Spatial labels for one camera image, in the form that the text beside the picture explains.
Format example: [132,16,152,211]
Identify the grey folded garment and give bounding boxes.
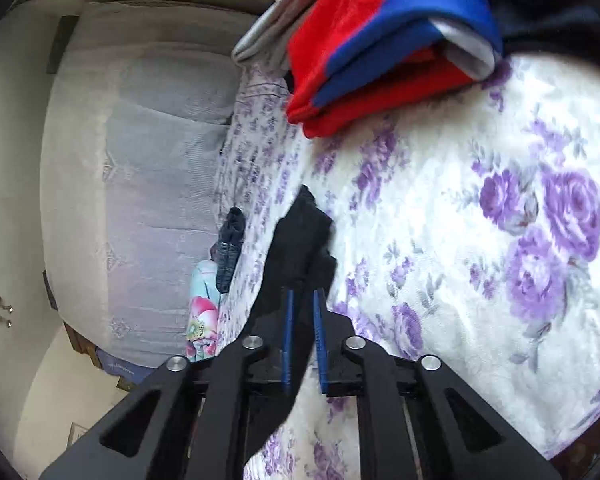
[231,0,351,66]

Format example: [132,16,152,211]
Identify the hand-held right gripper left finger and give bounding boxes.
[40,287,296,480]

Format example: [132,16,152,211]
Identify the black pants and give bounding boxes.
[242,185,338,466]

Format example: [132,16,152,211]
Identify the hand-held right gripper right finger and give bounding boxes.
[312,287,563,480]

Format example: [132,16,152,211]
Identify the red and blue folded garment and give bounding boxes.
[285,0,503,138]

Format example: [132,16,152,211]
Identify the dark navy cloth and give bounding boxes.
[472,0,600,61]

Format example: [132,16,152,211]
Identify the teal pink floral folded blanket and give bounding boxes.
[185,259,221,361]

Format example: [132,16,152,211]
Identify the folded blue jeans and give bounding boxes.
[215,206,246,293]

